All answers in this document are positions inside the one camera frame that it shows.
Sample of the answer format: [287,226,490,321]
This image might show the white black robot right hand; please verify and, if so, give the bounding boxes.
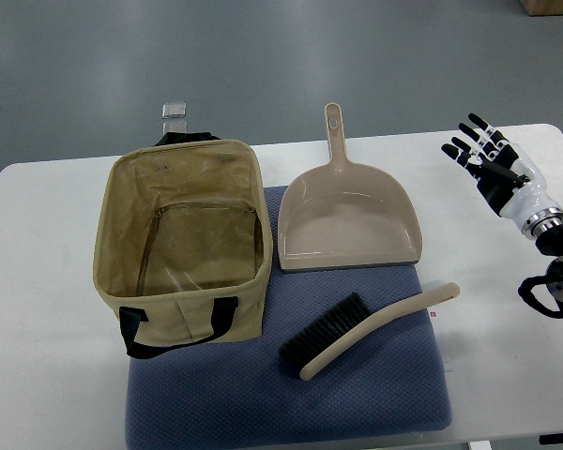
[442,113,563,239]

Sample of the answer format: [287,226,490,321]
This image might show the pink hand broom black bristles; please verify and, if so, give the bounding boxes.
[279,282,460,381]

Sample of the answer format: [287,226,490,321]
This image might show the cardboard box corner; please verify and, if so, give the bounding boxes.
[520,0,563,17]

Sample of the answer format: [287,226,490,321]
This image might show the pink plastic dustpan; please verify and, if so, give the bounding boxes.
[277,103,422,271]

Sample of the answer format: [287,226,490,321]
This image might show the black bar under table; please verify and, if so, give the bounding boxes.
[539,433,563,445]

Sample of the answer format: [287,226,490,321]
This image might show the clear plastic clip stand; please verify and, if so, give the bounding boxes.
[161,101,187,134]

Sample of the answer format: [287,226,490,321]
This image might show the blue cushion mat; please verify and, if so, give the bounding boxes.
[124,185,453,445]

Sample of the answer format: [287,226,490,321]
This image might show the yellow fabric bag black handles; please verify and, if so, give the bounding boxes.
[93,139,273,359]

